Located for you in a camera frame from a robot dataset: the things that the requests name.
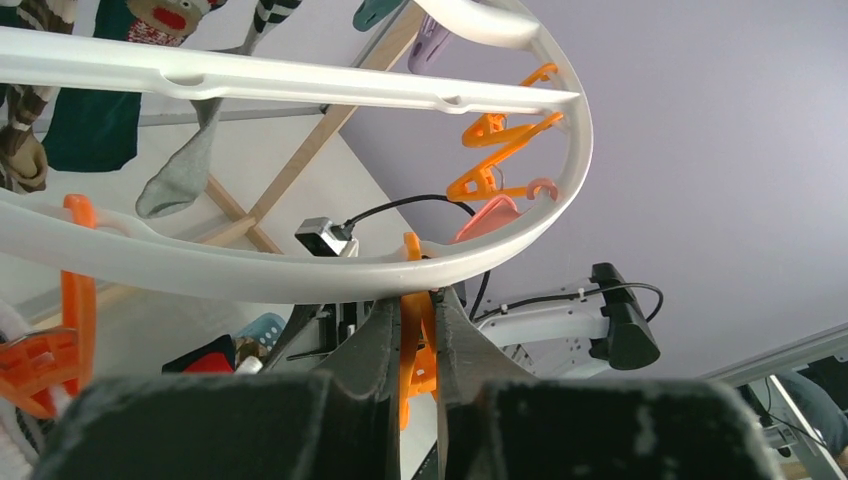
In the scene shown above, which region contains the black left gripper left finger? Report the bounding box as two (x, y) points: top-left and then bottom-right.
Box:
(33, 298), (401, 479)

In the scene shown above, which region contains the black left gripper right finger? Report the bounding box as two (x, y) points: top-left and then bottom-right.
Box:
(433, 287), (783, 479)

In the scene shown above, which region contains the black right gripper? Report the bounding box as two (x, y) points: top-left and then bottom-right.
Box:
(264, 301), (378, 371)

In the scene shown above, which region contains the orange clothespin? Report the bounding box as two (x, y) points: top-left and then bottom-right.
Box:
(397, 231), (440, 432)
(461, 62), (558, 148)
(0, 193), (99, 421)
(446, 112), (565, 202)

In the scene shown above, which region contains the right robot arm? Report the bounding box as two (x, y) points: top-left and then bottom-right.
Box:
(317, 263), (660, 391)

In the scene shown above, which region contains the white round sock hanger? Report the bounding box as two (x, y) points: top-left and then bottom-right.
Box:
(1, 1), (593, 304)

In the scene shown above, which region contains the light blue plastic basket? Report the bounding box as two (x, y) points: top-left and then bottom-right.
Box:
(234, 312), (286, 353)

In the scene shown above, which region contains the red sock in basket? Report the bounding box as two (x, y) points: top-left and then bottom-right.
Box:
(161, 334), (236, 374)

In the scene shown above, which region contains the pink clothespin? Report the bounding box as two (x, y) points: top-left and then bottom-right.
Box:
(452, 177), (559, 244)

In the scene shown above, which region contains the grey striped hanging sock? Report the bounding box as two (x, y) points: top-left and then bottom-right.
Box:
(135, 0), (302, 219)

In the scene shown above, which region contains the purple clothespin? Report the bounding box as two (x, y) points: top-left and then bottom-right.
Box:
(407, 15), (453, 74)

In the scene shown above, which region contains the teal clothespin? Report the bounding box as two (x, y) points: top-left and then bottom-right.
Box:
(352, 0), (403, 32)

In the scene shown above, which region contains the green christmas hanging sock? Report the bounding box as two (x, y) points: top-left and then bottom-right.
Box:
(42, 0), (225, 173)

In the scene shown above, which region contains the brown striped hanging sock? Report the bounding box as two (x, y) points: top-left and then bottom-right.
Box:
(1, 0), (78, 193)

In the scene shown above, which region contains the wooden drying rack frame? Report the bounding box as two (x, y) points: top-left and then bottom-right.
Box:
(26, 0), (429, 329)

